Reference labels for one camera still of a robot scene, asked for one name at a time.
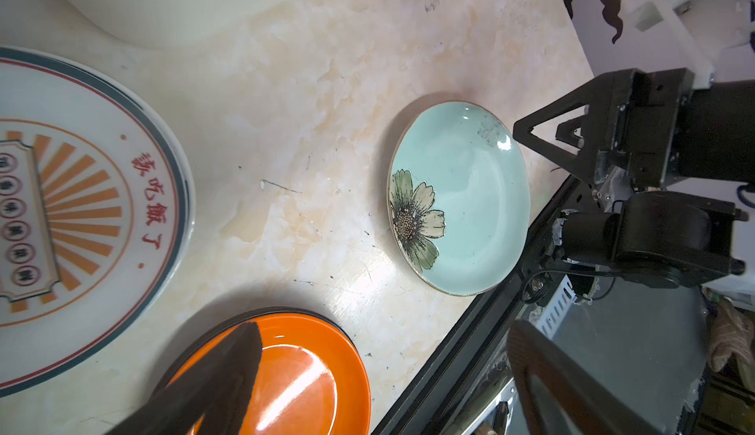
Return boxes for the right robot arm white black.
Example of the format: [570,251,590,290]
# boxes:
[513,68,754,289]

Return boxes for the mint green flower plate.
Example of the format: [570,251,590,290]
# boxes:
[387,101,531,297]

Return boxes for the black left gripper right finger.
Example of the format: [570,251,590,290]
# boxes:
[507,320,659,434]

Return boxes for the white plate orange sunburst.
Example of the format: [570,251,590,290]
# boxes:
[1,47,196,396]

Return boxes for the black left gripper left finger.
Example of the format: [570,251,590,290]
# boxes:
[109,323,263,434]

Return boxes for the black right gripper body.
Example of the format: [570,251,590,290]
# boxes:
[589,68,694,190]

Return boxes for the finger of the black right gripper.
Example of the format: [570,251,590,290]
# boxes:
[513,84,602,183]

